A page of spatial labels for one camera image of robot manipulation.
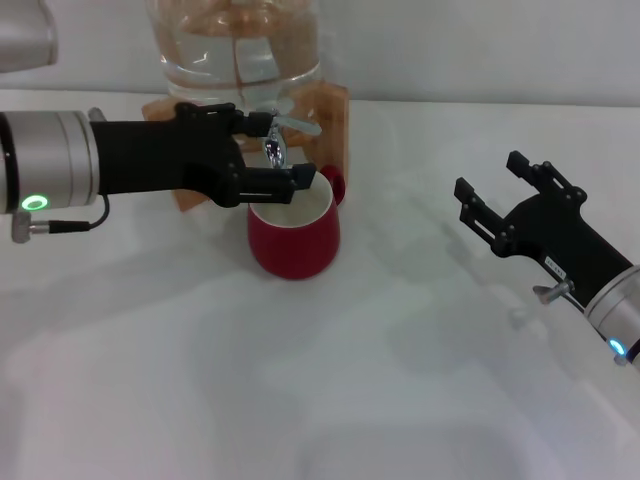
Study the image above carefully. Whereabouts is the red ceramic cup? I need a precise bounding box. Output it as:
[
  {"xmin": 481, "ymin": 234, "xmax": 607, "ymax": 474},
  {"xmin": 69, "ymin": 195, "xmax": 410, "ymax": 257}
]
[{"xmin": 247, "ymin": 164, "xmax": 347, "ymax": 280}]

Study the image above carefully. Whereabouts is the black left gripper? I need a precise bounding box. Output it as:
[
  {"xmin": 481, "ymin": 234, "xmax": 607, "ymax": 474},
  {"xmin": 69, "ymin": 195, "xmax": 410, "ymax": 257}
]
[{"xmin": 89, "ymin": 101, "xmax": 317, "ymax": 210}]

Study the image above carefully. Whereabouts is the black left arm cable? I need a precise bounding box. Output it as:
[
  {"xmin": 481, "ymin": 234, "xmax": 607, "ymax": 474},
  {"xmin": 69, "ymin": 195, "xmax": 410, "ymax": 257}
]
[{"xmin": 12, "ymin": 194, "xmax": 111, "ymax": 245}]

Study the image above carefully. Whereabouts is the chrome faucet with lever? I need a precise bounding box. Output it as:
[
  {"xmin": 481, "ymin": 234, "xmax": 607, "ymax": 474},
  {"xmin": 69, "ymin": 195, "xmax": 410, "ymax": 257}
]
[{"xmin": 263, "ymin": 107, "xmax": 324, "ymax": 172}]

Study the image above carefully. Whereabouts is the glass water dispenser jar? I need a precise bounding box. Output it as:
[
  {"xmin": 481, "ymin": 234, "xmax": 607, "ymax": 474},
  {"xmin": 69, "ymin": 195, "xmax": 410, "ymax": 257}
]
[{"xmin": 143, "ymin": 0, "xmax": 322, "ymax": 136}]

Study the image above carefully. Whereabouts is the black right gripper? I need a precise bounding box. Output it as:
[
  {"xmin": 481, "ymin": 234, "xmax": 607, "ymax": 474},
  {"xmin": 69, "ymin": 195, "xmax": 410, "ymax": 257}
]
[{"xmin": 452, "ymin": 149, "xmax": 635, "ymax": 307}]

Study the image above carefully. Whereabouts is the wooden dispenser stand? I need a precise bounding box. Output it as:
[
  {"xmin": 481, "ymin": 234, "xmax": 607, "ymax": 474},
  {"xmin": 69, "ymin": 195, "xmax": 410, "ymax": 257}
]
[{"xmin": 141, "ymin": 82, "xmax": 350, "ymax": 213}]

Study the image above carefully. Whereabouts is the right arm cable connector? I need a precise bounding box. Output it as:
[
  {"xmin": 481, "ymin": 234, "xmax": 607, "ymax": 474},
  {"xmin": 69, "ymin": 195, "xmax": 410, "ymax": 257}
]
[{"xmin": 533, "ymin": 279, "xmax": 590, "ymax": 311}]

